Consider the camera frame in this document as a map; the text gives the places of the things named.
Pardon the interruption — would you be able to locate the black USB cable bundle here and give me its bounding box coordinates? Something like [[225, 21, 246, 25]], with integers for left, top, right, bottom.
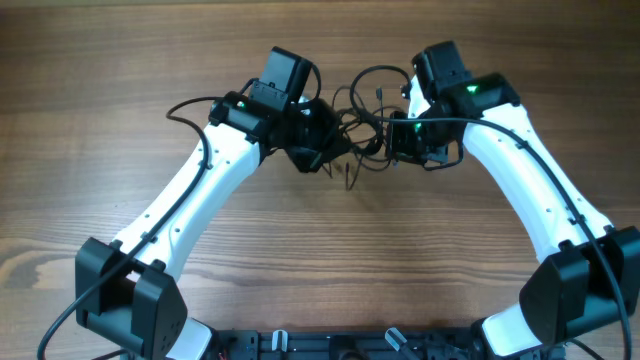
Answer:
[[319, 84, 401, 192]]

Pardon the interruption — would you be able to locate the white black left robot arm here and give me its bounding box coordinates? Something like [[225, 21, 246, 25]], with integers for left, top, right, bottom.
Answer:
[[74, 47, 350, 359]]

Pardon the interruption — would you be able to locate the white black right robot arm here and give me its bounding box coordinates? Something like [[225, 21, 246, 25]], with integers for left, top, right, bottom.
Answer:
[[388, 41, 639, 359]]

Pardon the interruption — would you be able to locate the black left camera cable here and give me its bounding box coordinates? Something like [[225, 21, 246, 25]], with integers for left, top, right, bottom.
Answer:
[[36, 62, 324, 360]]

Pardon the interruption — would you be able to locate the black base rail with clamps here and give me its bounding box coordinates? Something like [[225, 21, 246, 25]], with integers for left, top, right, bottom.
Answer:
[[119, 327, 481, 360]]

